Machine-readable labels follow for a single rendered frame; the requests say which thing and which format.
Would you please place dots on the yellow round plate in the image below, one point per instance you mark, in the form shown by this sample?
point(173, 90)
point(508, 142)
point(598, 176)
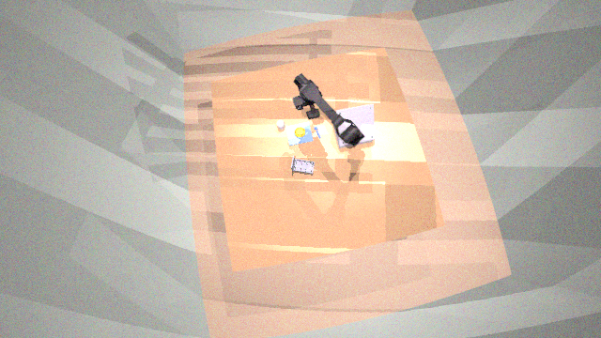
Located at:
point(299, 131)

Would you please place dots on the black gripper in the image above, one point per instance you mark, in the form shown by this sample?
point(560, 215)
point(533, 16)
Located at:
point(313, 113)

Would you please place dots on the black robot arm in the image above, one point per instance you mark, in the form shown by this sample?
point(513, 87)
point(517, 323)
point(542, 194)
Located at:
point(309, 91)

